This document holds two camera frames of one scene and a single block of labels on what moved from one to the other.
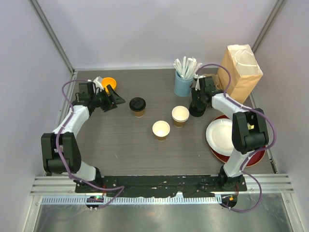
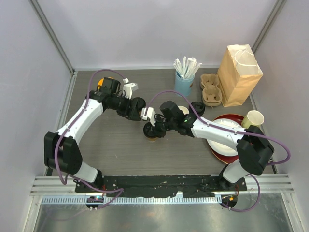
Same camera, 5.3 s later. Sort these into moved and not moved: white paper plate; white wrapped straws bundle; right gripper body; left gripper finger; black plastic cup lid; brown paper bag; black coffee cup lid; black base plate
Moved: left gripper finger; right gripper body
Not moved: white paper plate; black plastic cup lid; brown paper bag; black coffee cup lid; black base plate; white wrapped straws bundle
